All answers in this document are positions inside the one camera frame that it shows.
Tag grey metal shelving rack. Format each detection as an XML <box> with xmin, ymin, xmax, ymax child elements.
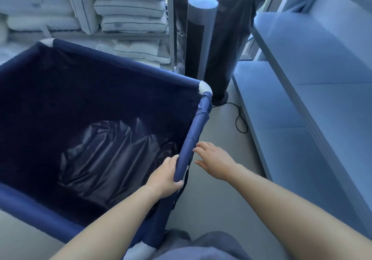
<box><xmin>232</xmin><ymin>0</ymin><xmax>372</xmax><ymax>240</ymax></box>

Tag person's right forearm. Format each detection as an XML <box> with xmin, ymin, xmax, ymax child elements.
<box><xmin>225</xmin><ymin>163</ymin><xmax>372</xmax><ymax>260</ymax></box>

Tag navy fabric laundry cart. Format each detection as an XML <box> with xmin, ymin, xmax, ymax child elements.
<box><xmin>0</xmin><ymin>38</ymin><xmax>214</xmax><ymax>260</ymax></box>

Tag person's grey trousers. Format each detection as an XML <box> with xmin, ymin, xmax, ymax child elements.
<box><xmin>151</xmin><ymin>229</ymin><xmax>248</xmax><ymax>260</ymax></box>

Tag black power cable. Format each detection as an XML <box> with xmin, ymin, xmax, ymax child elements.
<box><xmin>225</xmin><ymin>102</ymin><xmax>249</xmax><ymax>134</ymax></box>

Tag person's right hand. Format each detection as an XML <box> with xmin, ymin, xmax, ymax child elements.
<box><xmin>193</xmin><ymin>141</ymin><xmax>242</xmax><ymax>182</ymax></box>

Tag person's left forearm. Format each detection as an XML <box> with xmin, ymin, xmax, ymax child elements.
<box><xmin>49</xmin><ymin>186</ymin><xmax>163</xmax><ymax>260</ymax></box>

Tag black plastic bag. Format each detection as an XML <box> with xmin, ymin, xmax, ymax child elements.
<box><xmin>174</xmin><ymin>0</ymin><xmax>269</xmax><ymax>79</ymax></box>

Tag person's left hand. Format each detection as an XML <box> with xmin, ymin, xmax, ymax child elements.
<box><xmin>144</xmin><ymin>154</ymin><xmax>185</xmax><ymax>199</ymax></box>

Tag grey black tower fan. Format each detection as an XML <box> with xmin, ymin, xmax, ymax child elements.
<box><xmin>186</xmin><ymin>0</ymin><xmax>230</xmax><ymax>106</ymax></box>

